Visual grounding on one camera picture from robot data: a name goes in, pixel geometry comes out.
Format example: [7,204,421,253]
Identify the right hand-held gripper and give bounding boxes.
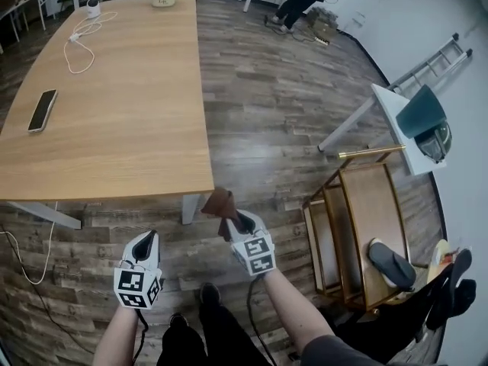
[224,208,277,278]

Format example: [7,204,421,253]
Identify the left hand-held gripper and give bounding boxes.
[112,229,165,312]

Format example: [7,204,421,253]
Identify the brown cloth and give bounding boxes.
[201,187,239,242]

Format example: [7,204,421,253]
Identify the person's left forearm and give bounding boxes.
[91,305,144,366]

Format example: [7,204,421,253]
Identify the person's right forearm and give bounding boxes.
[262,268,336,354]

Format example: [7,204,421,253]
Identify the wooden table with white legs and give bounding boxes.
[0,0,215,230]

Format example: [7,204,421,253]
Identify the person's right shoe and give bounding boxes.
[198,282,222,308]

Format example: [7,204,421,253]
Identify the person's black trousers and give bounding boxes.
[156,305,271,366]

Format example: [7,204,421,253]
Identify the gold shelf cart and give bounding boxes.
[301,144,416,316]

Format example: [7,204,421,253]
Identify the grey slipper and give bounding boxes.
[368,237,417,291]

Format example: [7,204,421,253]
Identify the person's grey shirt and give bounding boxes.
[299,333,386,366]

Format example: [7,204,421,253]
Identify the black office chair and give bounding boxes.
[331,248,477,364]

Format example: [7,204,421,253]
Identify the smartphone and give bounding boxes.
[27,88,59,133]

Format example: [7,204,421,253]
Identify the white side table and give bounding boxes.
[317,83,448,178]

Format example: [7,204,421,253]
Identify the round yellow table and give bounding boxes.
[425,239,458,285]

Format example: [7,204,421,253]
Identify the black domed appliance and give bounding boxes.
[413,120,454,164]

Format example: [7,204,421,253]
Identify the cardboard box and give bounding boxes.
[307,6,340,40]

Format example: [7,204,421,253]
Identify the aluminium ladder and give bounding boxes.
[387,32,474,95]

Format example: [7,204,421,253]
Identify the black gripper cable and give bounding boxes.
[131,309,150,366]
[246,274,278,366]

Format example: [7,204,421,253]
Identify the long white cable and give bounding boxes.
[0,201,59,285]

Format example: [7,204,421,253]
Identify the black floor cable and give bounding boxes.
[0,225,95,354]

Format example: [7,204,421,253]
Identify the white charger cable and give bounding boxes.
[63,11,119,75]

